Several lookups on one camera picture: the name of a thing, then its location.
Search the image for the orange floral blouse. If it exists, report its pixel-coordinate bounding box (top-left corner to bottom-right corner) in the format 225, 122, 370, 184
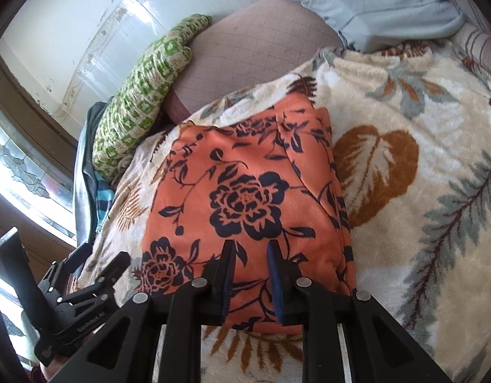
138, 93, 355, 334

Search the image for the light blue knit sweater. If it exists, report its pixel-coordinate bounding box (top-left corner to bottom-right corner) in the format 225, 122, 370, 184
73, 102, 107, 246

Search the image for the teal striped knit garment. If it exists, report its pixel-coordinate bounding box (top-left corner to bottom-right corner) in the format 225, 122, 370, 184
96, 189, 115, 233

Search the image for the stained glass window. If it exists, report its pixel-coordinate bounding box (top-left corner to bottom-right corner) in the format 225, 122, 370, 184
0, 110, 76, 246

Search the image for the green checkered pillow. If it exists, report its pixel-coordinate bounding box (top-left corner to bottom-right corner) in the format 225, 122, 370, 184
92, 14, 212, 182

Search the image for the leaf print fleece blanket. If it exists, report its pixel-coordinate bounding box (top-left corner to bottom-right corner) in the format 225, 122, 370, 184
74, 44, 491, 382

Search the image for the pink quilted mattress cover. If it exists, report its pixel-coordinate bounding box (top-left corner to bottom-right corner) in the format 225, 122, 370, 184
162, 0, 343, 124

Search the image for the striped floral bedding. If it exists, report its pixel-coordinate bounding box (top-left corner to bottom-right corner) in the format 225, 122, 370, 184
448, 0, 491, 88

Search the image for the grey blue pillow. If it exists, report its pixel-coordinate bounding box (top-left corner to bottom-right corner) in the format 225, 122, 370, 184
294, 0, 465, 53

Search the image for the brown wooden window frame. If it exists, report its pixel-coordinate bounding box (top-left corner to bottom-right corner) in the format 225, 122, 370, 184
0, 55, 77, 178

